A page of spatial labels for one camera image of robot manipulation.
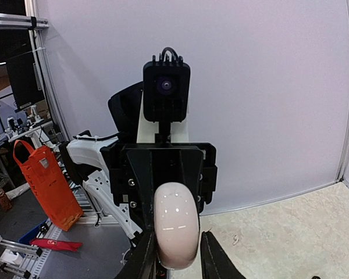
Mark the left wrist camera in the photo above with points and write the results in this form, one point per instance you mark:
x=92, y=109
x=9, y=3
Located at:
x=166, y=85

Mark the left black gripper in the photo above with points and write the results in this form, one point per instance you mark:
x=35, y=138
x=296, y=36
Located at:
x=137, y=170

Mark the black monitor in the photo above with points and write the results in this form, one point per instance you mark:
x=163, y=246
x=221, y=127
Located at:
x=24, y=80

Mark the blue bin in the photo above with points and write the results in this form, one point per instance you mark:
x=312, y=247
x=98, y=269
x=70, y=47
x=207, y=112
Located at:
x=42, y=228

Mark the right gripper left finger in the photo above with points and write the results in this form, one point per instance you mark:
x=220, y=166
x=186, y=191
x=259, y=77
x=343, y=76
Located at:
x=142, y=263

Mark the left aluminium frame post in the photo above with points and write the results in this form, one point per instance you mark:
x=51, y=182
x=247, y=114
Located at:
x=37, y=32

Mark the white round charging case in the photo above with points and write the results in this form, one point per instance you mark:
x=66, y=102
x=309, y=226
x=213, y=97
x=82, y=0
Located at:
x=176, y=224

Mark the orange bag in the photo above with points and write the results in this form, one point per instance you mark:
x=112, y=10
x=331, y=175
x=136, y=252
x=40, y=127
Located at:
x=49, y=186

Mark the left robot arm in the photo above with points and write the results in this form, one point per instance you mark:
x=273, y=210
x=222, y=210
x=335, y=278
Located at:
x=86, y=167

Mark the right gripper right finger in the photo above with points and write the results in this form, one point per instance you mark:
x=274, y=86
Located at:
x=215, y=263

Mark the white earbud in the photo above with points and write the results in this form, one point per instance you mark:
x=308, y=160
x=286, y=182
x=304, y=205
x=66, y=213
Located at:
x=235, y=239

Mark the red flat bag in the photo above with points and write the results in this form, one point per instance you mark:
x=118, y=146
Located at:
x=56, y=245

